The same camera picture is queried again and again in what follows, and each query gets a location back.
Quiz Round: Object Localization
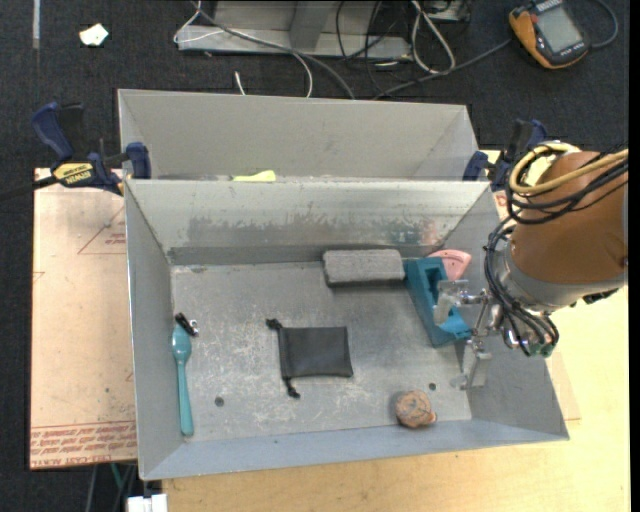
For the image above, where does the grey metal bin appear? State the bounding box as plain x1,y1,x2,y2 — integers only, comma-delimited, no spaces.
117,88,571,482

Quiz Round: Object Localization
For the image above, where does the small black clip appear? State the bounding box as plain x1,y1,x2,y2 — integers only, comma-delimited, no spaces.
174,312,201,338

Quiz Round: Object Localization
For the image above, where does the black drawstring pouch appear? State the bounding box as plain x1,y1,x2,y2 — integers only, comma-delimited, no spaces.
265,317,355,400

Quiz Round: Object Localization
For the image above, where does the brown cardboard board, red print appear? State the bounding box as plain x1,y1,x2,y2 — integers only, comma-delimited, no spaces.
29,167,139,472

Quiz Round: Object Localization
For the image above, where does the yellow cloth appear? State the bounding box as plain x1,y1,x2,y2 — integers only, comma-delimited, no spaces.
231,169,278,184

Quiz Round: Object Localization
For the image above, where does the teal plastic spoon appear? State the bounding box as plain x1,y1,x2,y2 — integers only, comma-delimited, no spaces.
170,322,196,437

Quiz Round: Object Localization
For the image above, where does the grey sponge block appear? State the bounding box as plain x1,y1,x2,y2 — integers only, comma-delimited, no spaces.
322,248,407,288

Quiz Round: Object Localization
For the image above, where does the pink flat wedge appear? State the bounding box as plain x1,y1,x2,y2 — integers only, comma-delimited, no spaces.
427,249,473,282

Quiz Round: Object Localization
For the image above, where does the teal foam block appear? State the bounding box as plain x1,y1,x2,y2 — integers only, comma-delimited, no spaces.
403,256,473,349

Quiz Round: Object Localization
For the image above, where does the brown round stone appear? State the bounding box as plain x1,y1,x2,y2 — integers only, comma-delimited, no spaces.
393,389,438,430

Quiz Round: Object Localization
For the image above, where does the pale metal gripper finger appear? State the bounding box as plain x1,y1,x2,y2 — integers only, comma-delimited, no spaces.
451,343,494,391
432,279,472,325

